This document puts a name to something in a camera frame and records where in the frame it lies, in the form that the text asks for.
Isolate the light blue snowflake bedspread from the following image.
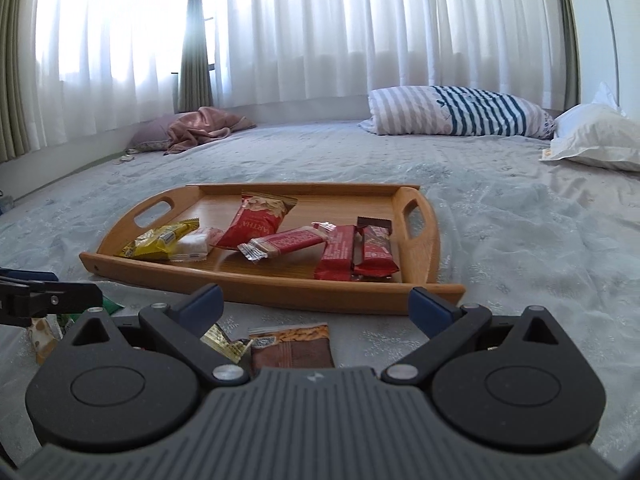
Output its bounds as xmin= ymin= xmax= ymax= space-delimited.
xmin=0 ymin=119 xmax=640 ymax=461

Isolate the striped pillow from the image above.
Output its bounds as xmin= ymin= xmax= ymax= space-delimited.
xmin=358 ymin=85 xmax=556 ymax=140

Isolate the pink cloth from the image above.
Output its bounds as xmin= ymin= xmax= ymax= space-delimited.
xmin=162 ymin=106 xmax=257 ymax=157

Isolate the dark brown chocolate bar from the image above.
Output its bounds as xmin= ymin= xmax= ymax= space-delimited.
xmin=353 ymin=216 xmax=394 ymax=275

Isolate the wooden tray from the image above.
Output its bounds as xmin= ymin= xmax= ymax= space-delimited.
xmin=79 ymin=182 xmax=467 ymax=316

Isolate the clear rice cake packet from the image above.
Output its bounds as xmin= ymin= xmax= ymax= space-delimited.
xmin=170 ymin=227 xmax=224 ymax=263

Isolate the white wardrobe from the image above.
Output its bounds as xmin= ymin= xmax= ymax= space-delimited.
xmin=562 ymin=0 xmax=640 ymax=116

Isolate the green curtain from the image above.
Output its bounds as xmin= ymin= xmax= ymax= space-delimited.
xmin=177 ymin=0 xmax=216 ymax=113

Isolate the large red snack bag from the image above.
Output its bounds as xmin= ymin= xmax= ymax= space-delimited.
xmin=216 ymin=192 xmax=299 ymax=251

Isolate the red wafer bar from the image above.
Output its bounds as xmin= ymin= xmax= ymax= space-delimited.
xmin=314 ymin=225 xmax=357 ymax=281

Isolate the yellow snack packet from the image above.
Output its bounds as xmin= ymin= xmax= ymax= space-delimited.
xmin=119 ymin=217 xmax=201 ymax=261

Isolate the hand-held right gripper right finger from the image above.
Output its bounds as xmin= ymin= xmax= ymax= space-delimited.
xmin=381 ymin=286 xmax=576 ymax=387

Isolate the small gold packet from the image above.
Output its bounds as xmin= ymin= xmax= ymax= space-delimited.
xmin=200 ymin=324 xmax=253 ymax=363

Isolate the brown almond bar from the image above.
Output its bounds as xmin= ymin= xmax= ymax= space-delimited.
xmin=248 ymin=323 xmax=335 ymax=375

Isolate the white pillow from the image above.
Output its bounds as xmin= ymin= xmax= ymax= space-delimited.
xmin=539 ymin=81 xmax=640 ymax=173

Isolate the olive curtain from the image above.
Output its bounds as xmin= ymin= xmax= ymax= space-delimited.
xmin=557 ymin=0 xmax=583 ymax=111
xmin=0 ymin=0 xmax=48 ymax=163

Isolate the mauve pillow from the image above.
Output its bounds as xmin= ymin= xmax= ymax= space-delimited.
xmin=127 ymin=112 xmax=201 ymax=153

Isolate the green snack packet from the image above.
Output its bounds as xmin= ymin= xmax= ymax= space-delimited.
xmin=60 ymin=296 xmax=126 ymax=331

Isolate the white sheer curtain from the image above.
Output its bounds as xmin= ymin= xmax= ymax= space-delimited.
xmin=207 ymin=0 xmax=576 ymax=116
xmin=35 ymin=0 xmax=188 ymax=128

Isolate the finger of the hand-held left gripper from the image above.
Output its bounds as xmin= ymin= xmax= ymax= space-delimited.
xmin=0 ymin=282 xmax=103 ymax=326
xmin=0 ymin=267 xmax=58 ymax=285

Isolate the red chocolate bar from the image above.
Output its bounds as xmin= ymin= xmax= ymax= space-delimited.
xmin=361 ymin=225 xmax=401 ymax=277

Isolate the beige nougat packet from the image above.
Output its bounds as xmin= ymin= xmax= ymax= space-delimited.
xmin=27 ymin=315 xmax=63 ymax=366

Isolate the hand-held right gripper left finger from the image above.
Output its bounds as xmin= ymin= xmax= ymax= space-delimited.
xmin=65 ymin=283 xmax=250 ymax=387

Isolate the red bar with clear ends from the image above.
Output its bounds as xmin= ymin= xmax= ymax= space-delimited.
xmin=237 ymin=226 xmax=331 ymax=264

